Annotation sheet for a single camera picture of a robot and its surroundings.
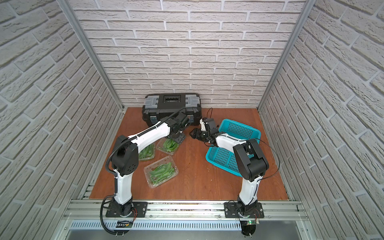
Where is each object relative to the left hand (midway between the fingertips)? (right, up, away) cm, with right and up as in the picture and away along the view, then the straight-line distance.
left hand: (179, 135), depth 93 cm
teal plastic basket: (+29, -15, -1) cm, 33 cm away
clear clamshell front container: (-14, -17, -9) cm, 24 cm away
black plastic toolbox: (-14, +19, +5) cm, 24 cm away
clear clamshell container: (-12, -7, 0) cm, 14 cm away
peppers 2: (-9, -21, -9) cm, 25 cm away
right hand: (+10, 0, +2) cm, 10 cm away
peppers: (-6, -6, 0) cm, 9 cm away
